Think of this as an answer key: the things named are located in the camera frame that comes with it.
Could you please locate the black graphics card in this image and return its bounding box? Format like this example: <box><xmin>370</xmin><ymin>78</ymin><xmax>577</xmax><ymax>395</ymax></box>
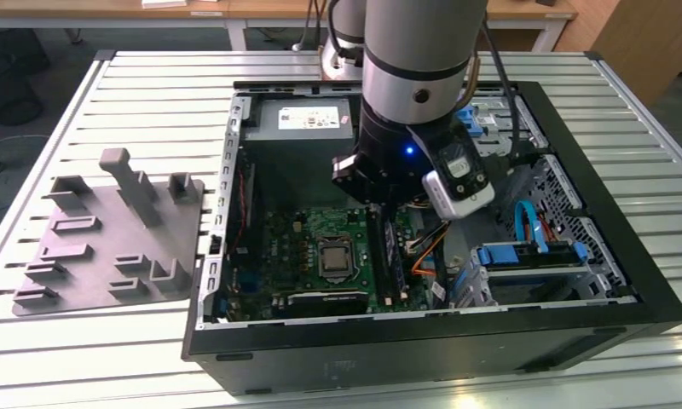
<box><xmin>287</xmin><ymin>289</ymin><xmax>372</xmax><ymax>319</ymax></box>

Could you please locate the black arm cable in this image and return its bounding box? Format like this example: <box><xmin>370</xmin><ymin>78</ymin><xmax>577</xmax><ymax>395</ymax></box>
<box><xmin>480</xmin><ymin>19</ymin><xmax>520</xmax><ymax>165</ymax></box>

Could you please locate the CPU socket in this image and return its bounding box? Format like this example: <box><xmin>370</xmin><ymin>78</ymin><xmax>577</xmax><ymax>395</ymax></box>
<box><xmin>313</xmin><ymin>233</ymin><xmax>361</xmax><ymax>285</ymax></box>

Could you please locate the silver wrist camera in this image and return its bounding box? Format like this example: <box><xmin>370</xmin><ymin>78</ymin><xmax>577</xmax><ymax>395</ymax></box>
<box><xmin>418</xmin><ymin>123</ymin><xmax>497</xmax><ymax>222</ymax></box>

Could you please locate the orange wire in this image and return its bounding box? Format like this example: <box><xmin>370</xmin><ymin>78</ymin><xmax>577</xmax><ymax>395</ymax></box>
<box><xmin>412</xmin><ymin>221</ymin><xmax>454</xmax><ymax>278</ymax></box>

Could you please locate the grey power supply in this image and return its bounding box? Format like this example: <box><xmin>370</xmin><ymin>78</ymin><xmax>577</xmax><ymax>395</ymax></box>
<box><xmin>242</xmin><ymin>97</ymin><xmax>365</xmax><ymax>206</ymax></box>

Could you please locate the wooden desk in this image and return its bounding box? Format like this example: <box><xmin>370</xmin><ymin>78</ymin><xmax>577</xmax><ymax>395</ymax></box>
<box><xmin>0</xmin><ymin>0</ymin><xmax>579</xmax><ymax>52</ymax></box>

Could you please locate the wooden cabinet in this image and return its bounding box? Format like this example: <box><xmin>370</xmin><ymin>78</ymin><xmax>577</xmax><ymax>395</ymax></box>
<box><xmin>591</xmin><ymin>0</ymin><xmax>682</xmax><ymax>107</ymax></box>

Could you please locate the blue drive latch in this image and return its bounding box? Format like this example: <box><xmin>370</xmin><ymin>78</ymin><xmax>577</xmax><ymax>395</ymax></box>
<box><xmin>457</xmin><ymin>108</ymin><xmax>488</xmax><ymax>140</ymax></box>

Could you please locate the grey parts rack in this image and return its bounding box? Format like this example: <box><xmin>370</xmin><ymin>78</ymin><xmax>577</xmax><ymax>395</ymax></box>
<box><xmin>10</xmin><ymin>147</ymin><xmax>215</xmax><ymax>319</ymax></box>

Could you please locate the black cable bundle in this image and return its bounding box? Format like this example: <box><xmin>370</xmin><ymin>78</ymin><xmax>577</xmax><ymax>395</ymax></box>
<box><xmin>492</xmin><ymin>152</ymin><xmax>548</xmax><ymax>180</ymax></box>

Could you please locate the hard disk in blue carrier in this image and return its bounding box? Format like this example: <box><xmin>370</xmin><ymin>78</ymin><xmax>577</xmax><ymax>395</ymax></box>
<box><xmin>476</xmin><ymin>240</ymin><xmax>592</xmax><ymax>269</ymax></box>

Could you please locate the grey metal disk bay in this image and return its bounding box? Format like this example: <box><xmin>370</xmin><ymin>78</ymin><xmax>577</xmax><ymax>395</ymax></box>
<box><xmin>452</xmin><ymin>242</ymin><xmax>641</xmax><ymax>310</ymax></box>

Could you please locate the black chair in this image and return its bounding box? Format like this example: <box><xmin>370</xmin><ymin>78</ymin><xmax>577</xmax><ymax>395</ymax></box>
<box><xmin>0</xmin><ymin>28</ymin><xmax>52</xmax><ymax>127</ymax></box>

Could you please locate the silver CPU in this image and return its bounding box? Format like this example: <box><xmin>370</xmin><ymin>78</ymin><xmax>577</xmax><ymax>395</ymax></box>
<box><xmin>321</xmin><ymin>245</ymin><xmax>354</xmax><ymax>274</ymax></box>

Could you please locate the grey metal drive cage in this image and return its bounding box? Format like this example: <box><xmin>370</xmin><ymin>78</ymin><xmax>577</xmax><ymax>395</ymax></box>
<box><xmin>464</xmin><ymin>91</ymin><xmax>551</xmax><ymax>188</ymax></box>

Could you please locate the green motherboard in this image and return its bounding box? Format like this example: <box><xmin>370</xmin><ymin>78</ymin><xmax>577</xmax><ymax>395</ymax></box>
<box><xmin>226</xmin><ymin>204</ymin><xmax>433</xmax><ymax>320</ymax></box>

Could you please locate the black PC case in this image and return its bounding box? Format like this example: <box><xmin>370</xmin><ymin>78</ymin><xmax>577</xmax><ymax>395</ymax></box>
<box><xmin>181</xmin><ymin>78</ymin><xmax>682</xmax><ymax>395</ymax></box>

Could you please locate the blue SATA cable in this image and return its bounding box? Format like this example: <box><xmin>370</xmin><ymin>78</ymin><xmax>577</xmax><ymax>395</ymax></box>
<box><xmin>510</xmin><ymin>199</ymin><xmax>553</xmax><ymax>255</ymax></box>

